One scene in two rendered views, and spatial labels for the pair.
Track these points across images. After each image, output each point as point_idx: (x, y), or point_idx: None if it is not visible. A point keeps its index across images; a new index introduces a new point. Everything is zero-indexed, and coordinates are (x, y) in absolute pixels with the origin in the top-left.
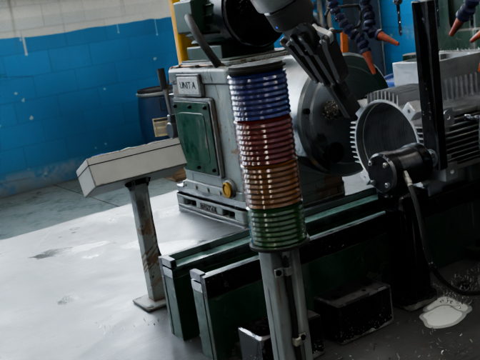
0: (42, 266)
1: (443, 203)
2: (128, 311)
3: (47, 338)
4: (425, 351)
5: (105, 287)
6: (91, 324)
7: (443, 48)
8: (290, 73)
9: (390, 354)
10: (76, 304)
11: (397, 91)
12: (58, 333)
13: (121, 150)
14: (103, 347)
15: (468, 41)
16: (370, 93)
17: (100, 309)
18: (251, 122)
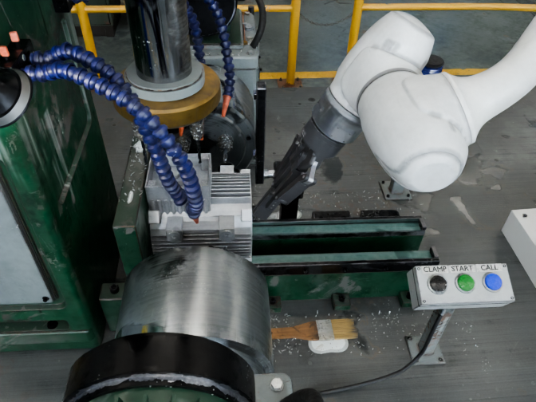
0: None
1: None
2: (450, 349)
3: (514, 349)
4: (318, 202)
5: None
6: (480, 348)
7: (64, 230)
8: (241, 289)
9: (333, 209)
10: (495, 399)
11: (240, 177)
12: (506, 352)
13: (472, 265)
14: (471, 308)
15: (70, 199)
16: (250, 193)
17: (473, 371)
18: None
